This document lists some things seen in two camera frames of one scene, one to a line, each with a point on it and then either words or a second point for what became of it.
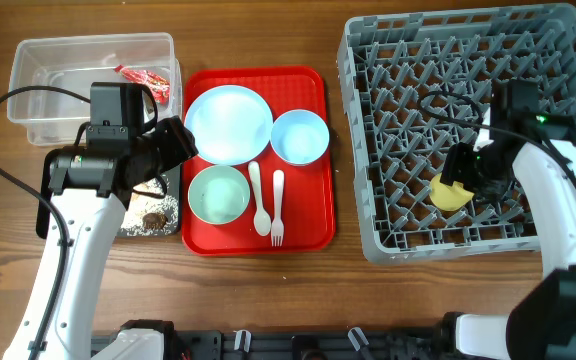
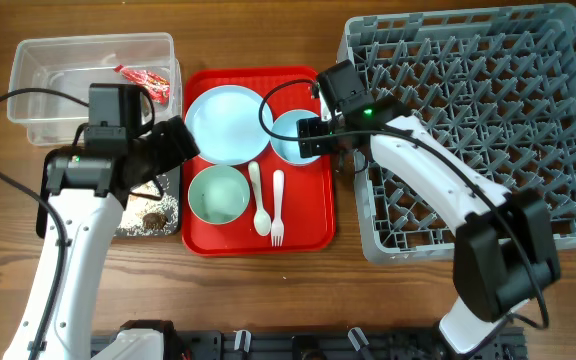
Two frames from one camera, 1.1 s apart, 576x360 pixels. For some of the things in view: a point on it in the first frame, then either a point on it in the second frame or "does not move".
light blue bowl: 300,137 does not move
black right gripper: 455,169 -> 311,138
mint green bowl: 219,195 does not move
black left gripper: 179,139 does not move
